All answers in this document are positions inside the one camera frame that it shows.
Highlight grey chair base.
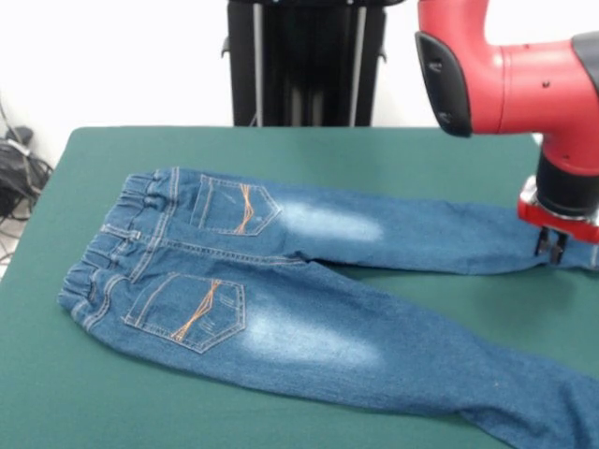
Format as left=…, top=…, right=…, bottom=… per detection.
left=3, top=125, right=35, bottom=147

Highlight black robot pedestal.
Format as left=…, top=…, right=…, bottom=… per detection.
left=220, top=0, right=389, bottom=128

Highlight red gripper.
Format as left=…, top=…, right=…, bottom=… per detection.
left=516, top=175, right=599, bottom=266

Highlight blue denim jeans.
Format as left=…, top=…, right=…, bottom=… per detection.
left=56, top=167, right=599, bottom=449

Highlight black cable tangle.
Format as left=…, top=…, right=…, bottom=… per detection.
left=0, top=139, right=53, bottom=224

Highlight dark green table cloth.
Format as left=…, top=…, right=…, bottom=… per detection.
left=0, top=125, right=599, bottom=449

